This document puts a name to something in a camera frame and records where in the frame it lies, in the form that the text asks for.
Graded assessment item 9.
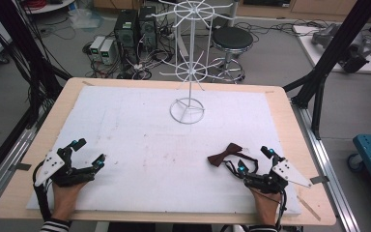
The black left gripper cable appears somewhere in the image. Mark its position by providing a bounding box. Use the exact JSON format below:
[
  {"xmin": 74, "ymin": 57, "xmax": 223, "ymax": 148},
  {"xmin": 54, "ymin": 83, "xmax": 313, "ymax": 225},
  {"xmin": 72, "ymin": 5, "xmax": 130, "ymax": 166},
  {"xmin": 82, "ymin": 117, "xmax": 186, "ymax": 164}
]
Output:
[{"xmin": 32, "ymin": 159, "xmax": 53, "ymax": 222}]

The black metal frame post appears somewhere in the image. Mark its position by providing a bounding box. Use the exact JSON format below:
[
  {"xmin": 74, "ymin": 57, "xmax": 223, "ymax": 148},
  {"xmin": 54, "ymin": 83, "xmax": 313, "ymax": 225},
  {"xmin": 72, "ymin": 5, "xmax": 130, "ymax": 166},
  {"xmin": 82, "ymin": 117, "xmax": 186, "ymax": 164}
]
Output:
[
  {"xmin": 282, "ymin": 0, "xmax": 371, "ymax": 140},
  {"xmin": 0, "ymin": 0, "xmax": 73, "ymax": 130}
]

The grey machine part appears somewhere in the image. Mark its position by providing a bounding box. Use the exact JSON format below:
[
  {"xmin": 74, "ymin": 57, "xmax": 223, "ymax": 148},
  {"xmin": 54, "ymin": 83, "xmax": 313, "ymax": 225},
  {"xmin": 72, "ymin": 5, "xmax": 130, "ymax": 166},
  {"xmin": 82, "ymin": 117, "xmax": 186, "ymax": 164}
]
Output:
[{"xmin": 310, "ymin": 22, "xmax": 371, "ymax": 74}]

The person's left hand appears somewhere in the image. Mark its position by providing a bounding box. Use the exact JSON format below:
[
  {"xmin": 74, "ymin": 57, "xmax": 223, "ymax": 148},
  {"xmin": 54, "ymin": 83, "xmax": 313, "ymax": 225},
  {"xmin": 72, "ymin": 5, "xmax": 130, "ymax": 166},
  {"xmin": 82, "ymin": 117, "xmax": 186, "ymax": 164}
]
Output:
[{"xmin": 51, "ymin": 181, "xmax": 89, "ymax": 222}]

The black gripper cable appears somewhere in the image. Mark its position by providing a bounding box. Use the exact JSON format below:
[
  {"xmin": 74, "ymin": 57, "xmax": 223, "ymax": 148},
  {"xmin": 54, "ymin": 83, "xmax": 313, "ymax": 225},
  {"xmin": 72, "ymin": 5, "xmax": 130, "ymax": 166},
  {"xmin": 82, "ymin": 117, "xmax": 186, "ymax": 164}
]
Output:
[
  {"xmin": 273, "ymin": 188, "xmax": 288, "ymax": 232},
  {"xmin": 32, "ymin": 159, "xmax": 53, "ymax": 222}
]

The white foam mat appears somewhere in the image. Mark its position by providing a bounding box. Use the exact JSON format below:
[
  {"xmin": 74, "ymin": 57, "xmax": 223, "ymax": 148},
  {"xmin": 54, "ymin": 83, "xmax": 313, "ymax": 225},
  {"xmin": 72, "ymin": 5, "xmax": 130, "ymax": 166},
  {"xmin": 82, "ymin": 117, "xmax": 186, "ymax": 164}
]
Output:
[{"xmin": 25, "ymin": 84, "xmax": 302, "ymax": 216}]

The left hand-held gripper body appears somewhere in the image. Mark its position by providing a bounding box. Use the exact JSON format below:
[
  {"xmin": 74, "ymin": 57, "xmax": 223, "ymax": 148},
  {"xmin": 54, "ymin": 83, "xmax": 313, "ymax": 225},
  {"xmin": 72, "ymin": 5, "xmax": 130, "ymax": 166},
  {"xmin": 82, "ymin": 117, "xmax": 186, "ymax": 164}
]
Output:
[{"xmin": 33, "ymin": 146, "xmax": 98, "ymax": 189}]

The grey tape strip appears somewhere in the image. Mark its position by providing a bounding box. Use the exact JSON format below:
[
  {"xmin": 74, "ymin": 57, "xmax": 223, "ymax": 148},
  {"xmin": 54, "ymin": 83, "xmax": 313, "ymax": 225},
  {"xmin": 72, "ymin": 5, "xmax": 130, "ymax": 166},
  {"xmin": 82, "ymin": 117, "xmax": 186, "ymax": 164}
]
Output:
[
  {"xmin": 8, "ymin": 161, "xmax": 33, "ymax": 173},
  {"xmin": 309, "ymin": 175, "xmax": 330, "ymax": 186}
]

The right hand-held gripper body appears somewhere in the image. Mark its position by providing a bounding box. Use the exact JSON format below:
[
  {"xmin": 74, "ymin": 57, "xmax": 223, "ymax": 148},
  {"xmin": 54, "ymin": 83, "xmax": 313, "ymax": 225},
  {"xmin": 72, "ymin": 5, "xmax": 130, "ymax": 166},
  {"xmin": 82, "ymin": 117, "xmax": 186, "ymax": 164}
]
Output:
[{"xmin": 243, "ymin": 156, "xmax": 314, "ymax": 195}]

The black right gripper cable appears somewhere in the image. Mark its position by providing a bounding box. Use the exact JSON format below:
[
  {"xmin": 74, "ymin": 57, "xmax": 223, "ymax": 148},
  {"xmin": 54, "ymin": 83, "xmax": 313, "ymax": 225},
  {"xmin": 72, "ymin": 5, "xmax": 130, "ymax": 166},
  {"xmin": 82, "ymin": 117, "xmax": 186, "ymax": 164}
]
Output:
[{"xmin": 273, "ymin": 188, "xmax": 288, "ymax": 232}]

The white floor platform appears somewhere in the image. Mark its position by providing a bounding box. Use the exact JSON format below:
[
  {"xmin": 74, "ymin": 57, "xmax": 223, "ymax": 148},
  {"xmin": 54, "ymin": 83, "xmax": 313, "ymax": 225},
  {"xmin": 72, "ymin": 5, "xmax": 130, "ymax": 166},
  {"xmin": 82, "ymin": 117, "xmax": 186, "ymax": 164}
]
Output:
[{"xmin": 292, "ymin": 23, "xmax": 371, "ymax": 75}]

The thin wooden stick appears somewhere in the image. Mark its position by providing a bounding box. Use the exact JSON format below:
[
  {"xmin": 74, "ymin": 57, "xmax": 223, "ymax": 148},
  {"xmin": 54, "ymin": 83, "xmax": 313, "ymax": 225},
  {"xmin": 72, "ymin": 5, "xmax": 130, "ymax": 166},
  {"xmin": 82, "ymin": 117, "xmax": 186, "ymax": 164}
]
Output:
[{"xmin": 296, "ymin": 194, "xmax": 323, "ymax": 222}]

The black round stool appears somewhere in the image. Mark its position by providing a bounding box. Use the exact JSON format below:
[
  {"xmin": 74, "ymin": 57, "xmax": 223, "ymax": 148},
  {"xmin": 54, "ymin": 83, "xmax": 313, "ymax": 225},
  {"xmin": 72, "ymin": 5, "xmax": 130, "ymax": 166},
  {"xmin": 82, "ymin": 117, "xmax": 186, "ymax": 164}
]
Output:
[{"xmin": 210, "ymin": 26, "xmax": 255, "ymax": 84}]

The aluminium rail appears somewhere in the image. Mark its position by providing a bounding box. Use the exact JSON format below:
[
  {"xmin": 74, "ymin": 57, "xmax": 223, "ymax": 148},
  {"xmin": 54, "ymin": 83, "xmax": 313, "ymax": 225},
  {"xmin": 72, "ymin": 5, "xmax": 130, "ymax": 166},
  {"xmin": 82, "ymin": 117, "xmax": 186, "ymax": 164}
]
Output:
[
  {"xmin": 0, "ymin": 104, "xmax": 47, "ymax": 212},
  {"xmin": 289, "ymin": 98, "xmax": 362, "ymax": 232}
]

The brown bow tie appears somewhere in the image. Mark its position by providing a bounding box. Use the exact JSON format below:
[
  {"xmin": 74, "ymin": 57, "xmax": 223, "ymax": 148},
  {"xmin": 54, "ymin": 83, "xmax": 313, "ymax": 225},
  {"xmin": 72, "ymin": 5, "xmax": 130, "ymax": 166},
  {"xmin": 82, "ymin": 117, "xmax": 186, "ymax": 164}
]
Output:
[{"xmin": 207, "ymin": 142, "xmax": 260, "ymax": 179}]

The person's right hand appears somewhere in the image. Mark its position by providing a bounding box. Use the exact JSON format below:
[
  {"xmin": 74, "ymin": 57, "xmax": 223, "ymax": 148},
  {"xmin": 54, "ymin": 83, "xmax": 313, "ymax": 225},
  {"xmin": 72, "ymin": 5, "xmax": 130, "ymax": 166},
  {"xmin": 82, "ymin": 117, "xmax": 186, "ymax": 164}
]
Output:
[{"xmin": 248, "ymin": 187, "xmax": 283, "ymax": 227}]

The black computer tower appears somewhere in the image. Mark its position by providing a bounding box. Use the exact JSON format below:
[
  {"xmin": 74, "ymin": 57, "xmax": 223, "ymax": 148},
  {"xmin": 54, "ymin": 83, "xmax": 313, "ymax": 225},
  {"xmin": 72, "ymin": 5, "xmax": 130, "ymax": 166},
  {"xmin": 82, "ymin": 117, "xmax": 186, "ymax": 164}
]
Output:
[
  {"xmin": 113, "ymin": 9, "xmax": 140, "ymax": 64},
  {"xmin": 137, "ymin": 5, "xmax": 159, "ymax": 51}
]

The white wire display rack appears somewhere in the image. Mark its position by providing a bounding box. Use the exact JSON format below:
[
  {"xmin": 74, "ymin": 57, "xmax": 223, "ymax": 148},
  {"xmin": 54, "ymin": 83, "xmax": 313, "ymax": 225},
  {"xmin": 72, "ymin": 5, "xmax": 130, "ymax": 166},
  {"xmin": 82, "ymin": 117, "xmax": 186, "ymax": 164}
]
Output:
[{"xmin": 150, "ymin": 0, "xmax": 237, "ymax": 126}]

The grey power supply unit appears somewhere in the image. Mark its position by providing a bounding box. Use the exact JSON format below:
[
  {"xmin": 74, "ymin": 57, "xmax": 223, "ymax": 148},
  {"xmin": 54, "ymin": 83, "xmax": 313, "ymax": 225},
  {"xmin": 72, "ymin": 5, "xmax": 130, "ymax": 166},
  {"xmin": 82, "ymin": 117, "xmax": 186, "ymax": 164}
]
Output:
[
  {"xmin": 89, "ymin": 35, "xmax": 106, "ymax": 63},
  {"xmin": 99, "ymin": 38, "xmax": 117, "ymax": 66}
]

